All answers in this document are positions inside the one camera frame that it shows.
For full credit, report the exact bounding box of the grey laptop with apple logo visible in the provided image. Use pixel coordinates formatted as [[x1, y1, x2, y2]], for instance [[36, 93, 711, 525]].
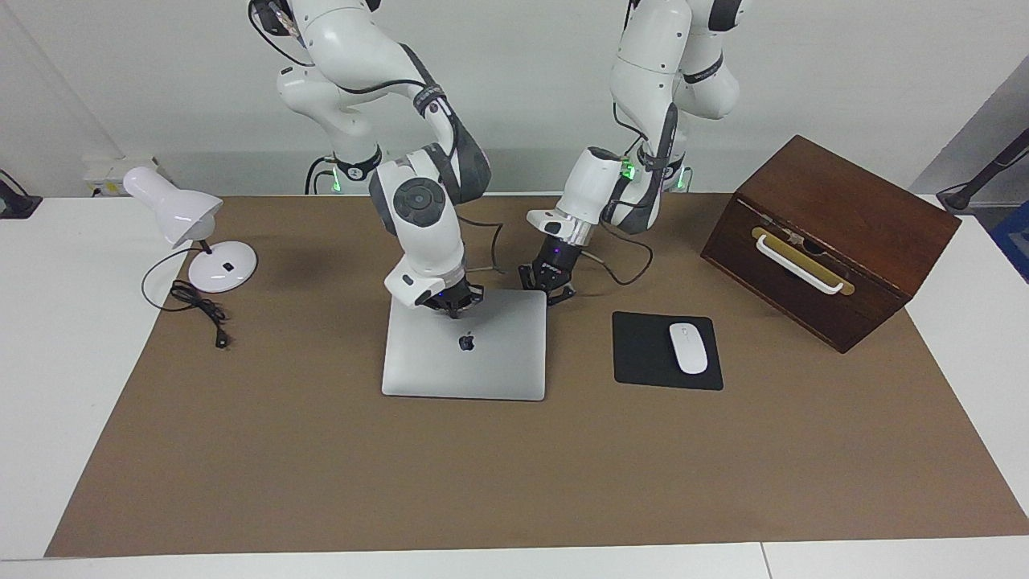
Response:
[[381, 288, 548, 402]]

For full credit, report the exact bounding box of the black mouse pad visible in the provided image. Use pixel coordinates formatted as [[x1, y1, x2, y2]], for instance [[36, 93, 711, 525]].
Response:
[[612, 311, 724, 392]]

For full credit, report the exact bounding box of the white computer mouse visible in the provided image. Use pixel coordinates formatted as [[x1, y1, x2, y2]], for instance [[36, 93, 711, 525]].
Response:
[[669, 322, 709, 376]]

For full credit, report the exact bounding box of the brown table mat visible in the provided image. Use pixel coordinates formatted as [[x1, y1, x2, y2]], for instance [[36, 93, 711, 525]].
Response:
[[44, 193, 1029, 558]]

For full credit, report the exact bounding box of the white desk lamp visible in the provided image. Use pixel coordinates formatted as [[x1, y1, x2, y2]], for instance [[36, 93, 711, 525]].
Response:
[[122, 166, 259, 294]]

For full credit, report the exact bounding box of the dark brown wooden box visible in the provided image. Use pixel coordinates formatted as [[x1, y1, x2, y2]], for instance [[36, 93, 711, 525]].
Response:
[[700, 134, 962, 355]]

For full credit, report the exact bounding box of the white power strip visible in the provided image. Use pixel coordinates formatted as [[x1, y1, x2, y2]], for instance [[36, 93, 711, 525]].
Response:
[[83, 157, 158, 197]]

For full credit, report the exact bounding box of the black tripod leg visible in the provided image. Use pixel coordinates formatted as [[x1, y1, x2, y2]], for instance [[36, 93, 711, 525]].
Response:
[[937, 129, 1029, 214]]

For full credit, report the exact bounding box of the black stand foot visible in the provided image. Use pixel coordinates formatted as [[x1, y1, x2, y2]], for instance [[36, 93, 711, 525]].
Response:
[[0, 169, 43, 220]]

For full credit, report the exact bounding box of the blue crate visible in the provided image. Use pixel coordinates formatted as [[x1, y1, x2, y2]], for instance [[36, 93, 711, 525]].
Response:
[[987, 201, 1029, 284]]

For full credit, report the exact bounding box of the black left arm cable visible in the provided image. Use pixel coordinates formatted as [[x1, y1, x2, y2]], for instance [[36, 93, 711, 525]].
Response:
[[583, 217, 654, 287]]

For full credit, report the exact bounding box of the black right arm base cable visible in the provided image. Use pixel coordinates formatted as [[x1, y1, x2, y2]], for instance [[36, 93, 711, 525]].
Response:
[[304, 157, 337, 195]]

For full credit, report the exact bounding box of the white box handle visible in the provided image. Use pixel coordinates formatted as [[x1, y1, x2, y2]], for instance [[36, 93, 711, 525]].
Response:
[[756, 234, 855, 296]]

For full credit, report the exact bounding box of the brass handle backplate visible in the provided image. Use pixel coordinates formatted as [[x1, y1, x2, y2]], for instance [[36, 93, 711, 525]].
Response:
[[752, 227, 856, 297]]

